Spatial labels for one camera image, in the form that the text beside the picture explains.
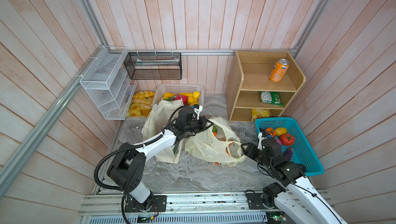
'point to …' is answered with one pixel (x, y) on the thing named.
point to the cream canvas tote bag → (158, 117)
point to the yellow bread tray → (141, 104)
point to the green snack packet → (271, 97)
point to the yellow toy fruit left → (167, 95)
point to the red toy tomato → (286, 139)
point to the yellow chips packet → (259, 113)
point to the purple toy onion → (278, 141)
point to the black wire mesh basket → (151, 65)
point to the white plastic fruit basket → (160, 89)
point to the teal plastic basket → (302, 153)
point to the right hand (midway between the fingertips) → (244, 146)
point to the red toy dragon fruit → (183, 97)
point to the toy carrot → (214, 130)
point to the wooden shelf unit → (265, 80)
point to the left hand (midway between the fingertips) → (214, 126)
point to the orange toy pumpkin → (270, 130)
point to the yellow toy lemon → (196, 94)
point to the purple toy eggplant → (288, 154)
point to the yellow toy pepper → (279, 131)
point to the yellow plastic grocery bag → (219, 143)
